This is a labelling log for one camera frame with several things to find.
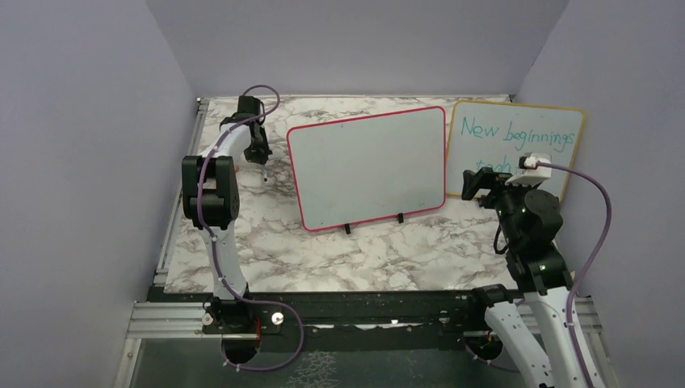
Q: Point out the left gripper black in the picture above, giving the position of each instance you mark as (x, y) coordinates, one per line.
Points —
(261, 154)

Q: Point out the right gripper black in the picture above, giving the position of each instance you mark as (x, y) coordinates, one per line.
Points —
(486, 178)

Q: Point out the red framed whiteboard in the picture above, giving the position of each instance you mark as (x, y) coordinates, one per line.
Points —
(369, 168)

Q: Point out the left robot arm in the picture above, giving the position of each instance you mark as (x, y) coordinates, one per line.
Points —
(210, 199)

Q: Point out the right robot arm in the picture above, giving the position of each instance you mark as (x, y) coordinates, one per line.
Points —
(529, 219)

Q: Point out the yellow framed written whiteboard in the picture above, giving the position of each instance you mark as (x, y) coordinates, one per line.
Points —
(496, 135)

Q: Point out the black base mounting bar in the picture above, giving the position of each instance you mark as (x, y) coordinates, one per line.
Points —
(331, 321)

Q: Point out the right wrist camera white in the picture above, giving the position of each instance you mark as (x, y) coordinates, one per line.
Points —
(529, 173)

